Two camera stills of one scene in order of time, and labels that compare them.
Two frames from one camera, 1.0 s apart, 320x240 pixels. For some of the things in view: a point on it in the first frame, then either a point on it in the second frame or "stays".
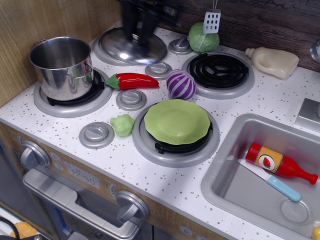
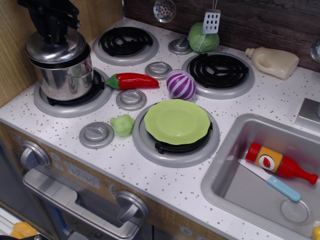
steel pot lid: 114,45 -> 39,49
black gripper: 169,10 -> 51,18
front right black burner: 189,147 stays
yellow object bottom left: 25,230 stays
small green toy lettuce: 123,124 stays
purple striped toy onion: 180,85 stays
